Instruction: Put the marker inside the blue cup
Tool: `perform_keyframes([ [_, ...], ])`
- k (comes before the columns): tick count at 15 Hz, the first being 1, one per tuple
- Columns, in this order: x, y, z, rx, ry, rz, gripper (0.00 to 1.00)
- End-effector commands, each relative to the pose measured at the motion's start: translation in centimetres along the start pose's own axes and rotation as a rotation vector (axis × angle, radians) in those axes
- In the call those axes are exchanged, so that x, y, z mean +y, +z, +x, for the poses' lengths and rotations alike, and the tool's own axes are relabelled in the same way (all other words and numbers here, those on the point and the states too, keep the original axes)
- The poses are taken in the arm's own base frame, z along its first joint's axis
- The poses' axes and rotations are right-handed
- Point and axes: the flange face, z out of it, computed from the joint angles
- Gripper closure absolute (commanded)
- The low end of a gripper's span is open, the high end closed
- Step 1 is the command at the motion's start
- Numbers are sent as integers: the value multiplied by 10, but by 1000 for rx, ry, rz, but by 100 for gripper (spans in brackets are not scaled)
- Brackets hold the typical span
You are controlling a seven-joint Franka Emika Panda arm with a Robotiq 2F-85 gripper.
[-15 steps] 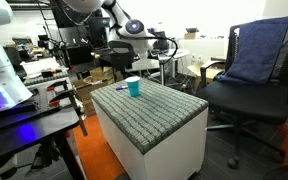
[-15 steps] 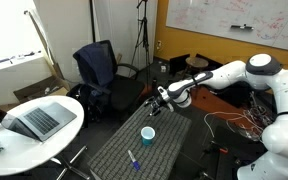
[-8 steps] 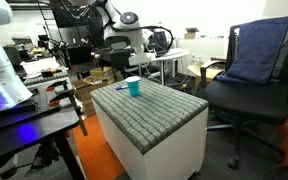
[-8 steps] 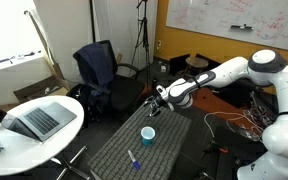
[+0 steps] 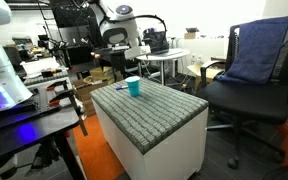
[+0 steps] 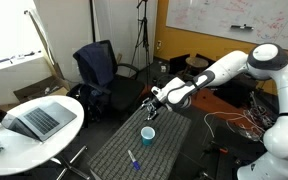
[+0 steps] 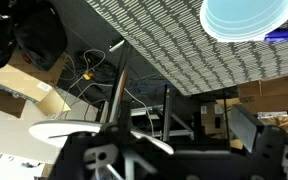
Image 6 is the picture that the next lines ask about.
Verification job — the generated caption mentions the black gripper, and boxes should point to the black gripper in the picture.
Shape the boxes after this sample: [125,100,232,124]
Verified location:
[141,95,167,122]

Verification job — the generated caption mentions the white marker with blue cap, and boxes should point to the white marker with blue cap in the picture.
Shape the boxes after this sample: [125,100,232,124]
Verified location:
[127,149,141,172]

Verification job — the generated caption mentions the blue plastic cup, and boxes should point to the blue plastic cup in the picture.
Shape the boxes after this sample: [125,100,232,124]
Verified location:
[140,126,156,147]

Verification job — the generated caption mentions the black office chair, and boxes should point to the black office chair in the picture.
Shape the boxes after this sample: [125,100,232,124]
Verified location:
[72,39,147,122]

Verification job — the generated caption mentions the white cabinet with grey cushion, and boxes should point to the white cabinet with grey cushion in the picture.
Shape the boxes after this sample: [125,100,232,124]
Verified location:
[88,105,192,180]

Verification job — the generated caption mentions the black flat panel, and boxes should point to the black flat panel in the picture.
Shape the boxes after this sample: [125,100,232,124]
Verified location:
[168,53,191,76]

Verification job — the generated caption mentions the round wooden stool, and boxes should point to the round wooden stool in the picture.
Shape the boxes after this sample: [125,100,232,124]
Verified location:
[184,56,210,77]

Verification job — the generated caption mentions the navy blue cloth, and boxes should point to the navy blue cloth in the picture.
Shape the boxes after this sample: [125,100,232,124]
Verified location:
[72,42,116,89]

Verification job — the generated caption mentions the black tripod stand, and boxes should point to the black tripod stand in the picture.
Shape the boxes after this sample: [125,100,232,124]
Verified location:
[128,0,154,85]

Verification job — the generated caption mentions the grey open laptop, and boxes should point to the grey open laptop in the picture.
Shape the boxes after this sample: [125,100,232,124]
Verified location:
[0,100,78,142]

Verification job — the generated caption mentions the brown cardboard box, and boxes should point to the brown cardboard box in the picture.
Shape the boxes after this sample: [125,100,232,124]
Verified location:
[13,74,70,104]

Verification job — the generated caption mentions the black whiteboard eraser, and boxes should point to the black whiteboard eraser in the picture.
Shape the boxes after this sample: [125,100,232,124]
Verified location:
[230,23,255,32]

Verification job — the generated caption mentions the round white table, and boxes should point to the round white table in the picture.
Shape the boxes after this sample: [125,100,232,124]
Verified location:
[0,94,92,180]

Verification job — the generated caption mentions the white counter desk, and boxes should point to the white counter desk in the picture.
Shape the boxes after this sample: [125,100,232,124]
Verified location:
[0,49,54,107]

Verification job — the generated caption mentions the white loose cables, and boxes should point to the white loose cables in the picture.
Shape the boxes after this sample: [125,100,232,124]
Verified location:
[203,110,269,142]

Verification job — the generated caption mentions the orange handled tool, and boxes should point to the orange handled tool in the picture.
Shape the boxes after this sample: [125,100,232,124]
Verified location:
[209,141,230,155]

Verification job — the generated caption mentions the wall whiteboard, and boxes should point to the wall whiteboard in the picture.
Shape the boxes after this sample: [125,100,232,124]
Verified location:
[165,0,288,54]

